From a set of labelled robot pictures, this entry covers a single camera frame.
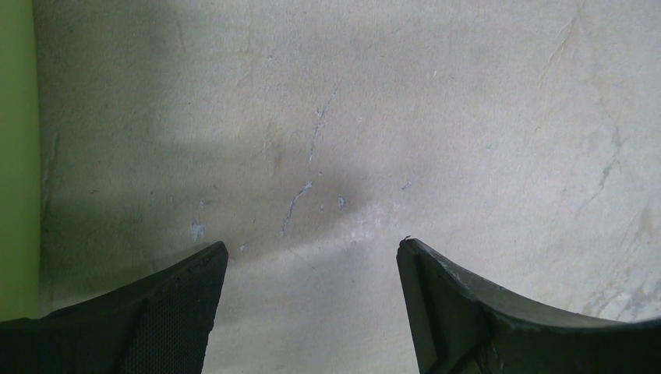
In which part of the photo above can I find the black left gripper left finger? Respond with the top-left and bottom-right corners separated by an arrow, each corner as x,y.
1,242 -> 228,373

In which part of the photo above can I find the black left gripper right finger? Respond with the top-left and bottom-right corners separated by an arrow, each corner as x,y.
397,238 -> 660,373

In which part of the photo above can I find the lime green tray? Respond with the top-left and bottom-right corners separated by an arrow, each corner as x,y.
1,0 -> 41,321

